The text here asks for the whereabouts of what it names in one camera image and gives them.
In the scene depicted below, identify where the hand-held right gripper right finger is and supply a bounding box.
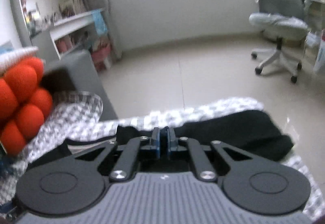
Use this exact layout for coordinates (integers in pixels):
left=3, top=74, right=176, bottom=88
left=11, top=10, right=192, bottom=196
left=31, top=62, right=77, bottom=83
left=162, top=126, right=252, bottom=183

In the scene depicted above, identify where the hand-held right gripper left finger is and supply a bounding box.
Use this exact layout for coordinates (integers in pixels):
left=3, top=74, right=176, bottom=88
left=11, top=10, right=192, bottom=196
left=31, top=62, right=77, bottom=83
left=74, top=126, right=161, bottom=182

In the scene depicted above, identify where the black t-shirt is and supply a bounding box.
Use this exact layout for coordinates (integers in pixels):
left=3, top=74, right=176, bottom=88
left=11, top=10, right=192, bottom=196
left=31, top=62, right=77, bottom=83
left=65, top=110, right=294, bottom=161

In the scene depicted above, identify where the grey checked blanket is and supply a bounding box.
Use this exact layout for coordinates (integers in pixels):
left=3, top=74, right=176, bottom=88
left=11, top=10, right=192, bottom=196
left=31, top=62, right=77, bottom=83
left=0, top=92, right=325, bottom=217

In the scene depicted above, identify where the grey sofa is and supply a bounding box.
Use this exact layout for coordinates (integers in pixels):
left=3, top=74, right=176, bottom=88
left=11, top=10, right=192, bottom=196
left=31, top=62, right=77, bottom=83
left=41, top=50, right=118, bottom=121

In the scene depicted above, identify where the pink storage box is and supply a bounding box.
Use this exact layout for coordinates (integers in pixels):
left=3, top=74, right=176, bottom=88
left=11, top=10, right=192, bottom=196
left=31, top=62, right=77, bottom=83
left=90, top=42, right=112, bottom=71

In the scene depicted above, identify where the blue printed sheet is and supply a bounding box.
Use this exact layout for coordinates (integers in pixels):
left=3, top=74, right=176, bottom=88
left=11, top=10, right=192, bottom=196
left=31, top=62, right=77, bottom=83
left=91, top=9, right=108, bottom=35

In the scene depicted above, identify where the orange knot cushion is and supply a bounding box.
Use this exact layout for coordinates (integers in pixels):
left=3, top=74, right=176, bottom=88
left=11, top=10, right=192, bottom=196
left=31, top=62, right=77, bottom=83
left=0, top=58, right=54, bottom=156

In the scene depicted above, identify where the white striped pillow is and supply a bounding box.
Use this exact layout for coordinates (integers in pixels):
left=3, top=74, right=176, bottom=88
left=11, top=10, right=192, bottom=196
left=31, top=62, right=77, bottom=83
left=0, top=46, right=38, bottom=72

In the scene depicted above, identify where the white plastic bag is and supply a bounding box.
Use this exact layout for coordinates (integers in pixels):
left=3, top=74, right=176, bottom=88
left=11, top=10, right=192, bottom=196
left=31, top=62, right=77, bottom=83
left=313, top=31, right=325, bottom=73

